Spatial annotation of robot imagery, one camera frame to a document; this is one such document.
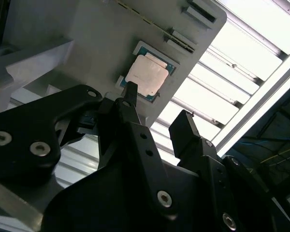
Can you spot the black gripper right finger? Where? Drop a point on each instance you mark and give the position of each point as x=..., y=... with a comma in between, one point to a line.
x=183, y=135

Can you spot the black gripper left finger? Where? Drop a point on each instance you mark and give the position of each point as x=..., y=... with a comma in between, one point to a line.
x=19, y=135

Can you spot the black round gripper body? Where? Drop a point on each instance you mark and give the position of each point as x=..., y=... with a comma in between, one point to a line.
x=111, y=200

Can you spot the CPU with silver top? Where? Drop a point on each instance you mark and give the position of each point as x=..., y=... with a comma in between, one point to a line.
x=147, y=72

